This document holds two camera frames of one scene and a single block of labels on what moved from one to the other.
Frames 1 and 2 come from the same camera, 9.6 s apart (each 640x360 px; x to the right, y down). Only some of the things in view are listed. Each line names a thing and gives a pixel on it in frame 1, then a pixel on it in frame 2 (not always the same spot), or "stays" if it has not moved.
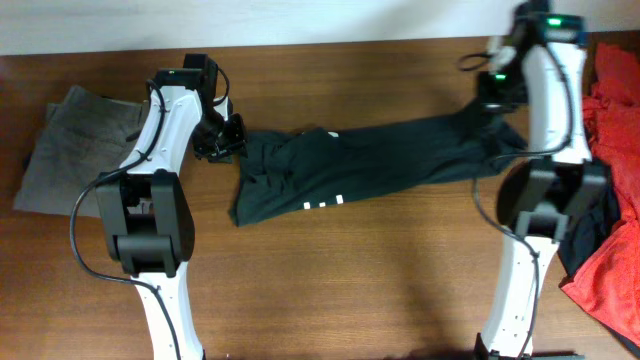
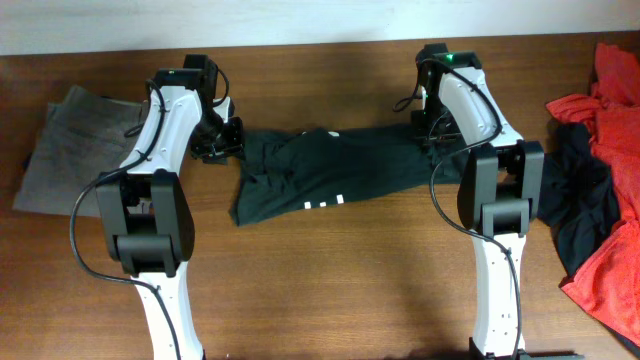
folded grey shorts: x=78 y=140 stays
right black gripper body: x=504 y=90 -> x=435 y=123
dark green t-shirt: x=282 y=172 stays
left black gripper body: x=216 y=137 stays
